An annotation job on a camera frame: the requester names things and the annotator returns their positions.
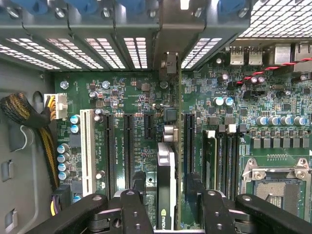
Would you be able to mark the black RAM stick with sticker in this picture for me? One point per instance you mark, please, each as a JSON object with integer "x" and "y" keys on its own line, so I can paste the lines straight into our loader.
{"x": 210, "y": 158}

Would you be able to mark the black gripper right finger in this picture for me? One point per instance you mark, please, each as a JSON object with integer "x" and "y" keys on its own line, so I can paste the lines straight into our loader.
{"x": 217, "y": 214}

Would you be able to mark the white expansion slot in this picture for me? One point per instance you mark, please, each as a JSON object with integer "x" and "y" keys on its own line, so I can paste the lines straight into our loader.
{"x": 87, "y": 151}

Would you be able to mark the CPU socket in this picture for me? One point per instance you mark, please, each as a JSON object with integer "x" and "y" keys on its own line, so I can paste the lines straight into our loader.
{"x": 273, "y": 192}

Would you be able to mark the black RAM slot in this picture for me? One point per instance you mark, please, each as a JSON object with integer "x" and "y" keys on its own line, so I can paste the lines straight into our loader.
{"x": 221, "y": 161}
{"x": 238, "y": 161}
{"x": 230, "y": 161}

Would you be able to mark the short black expansion slot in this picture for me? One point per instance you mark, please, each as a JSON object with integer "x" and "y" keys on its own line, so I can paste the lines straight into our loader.
{"x": 148, "y": 126}

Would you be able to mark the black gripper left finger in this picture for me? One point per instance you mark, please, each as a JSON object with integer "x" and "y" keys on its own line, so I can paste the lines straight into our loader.
{"x": 131, "y": 214}

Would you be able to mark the green motherboard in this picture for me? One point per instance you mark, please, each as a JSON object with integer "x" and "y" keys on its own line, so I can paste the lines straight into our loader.
{"x": 268, "y": 102}

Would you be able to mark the silver USB port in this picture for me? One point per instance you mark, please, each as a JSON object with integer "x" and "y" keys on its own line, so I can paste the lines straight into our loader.
{"x": 255, "y": 56}
{"x": 237, "y": 56}

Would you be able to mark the blue slot clip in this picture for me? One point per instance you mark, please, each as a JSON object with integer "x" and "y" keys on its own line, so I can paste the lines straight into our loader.
{"x": 34, "y": 5}
{"x": 231, "y": 5}
{"x": 86, "y": 5}
{"x": 136, "y": 5}

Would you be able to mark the perforated metal slot cover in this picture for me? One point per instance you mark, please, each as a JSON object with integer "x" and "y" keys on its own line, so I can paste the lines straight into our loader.
{"x": 106, "y": 52}
{"x": 136, "y": 52}
{"x": 201, "y": 52}
{"x": 65, "y": 52}
{"x": 26, "y": 54}

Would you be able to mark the black and silver PC case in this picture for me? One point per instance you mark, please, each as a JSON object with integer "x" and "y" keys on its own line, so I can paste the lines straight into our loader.
{"x": 24, "y": 170}

